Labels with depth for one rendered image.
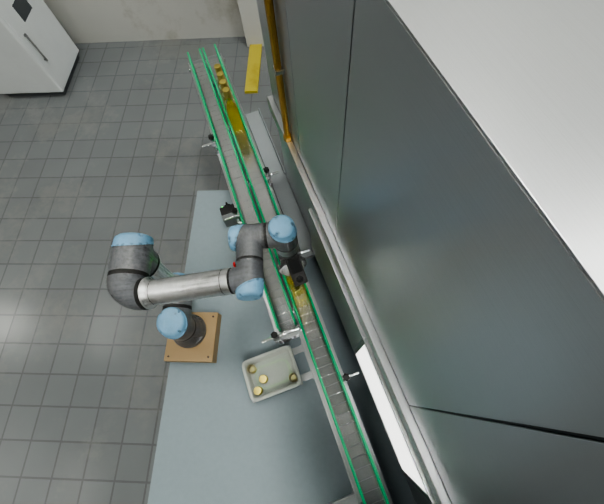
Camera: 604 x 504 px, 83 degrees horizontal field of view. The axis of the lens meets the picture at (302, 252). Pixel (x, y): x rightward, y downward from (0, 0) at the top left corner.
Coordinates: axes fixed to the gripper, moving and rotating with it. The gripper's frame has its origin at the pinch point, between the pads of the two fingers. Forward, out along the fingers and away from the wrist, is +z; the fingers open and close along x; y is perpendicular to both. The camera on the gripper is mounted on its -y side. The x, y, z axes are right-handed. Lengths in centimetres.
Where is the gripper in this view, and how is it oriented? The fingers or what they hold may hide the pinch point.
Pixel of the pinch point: (294, 273)
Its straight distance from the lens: 124.9
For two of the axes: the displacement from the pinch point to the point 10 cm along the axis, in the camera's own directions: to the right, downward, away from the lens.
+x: -9.4, 3.2, -0.7
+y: -3.3, -8.7, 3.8
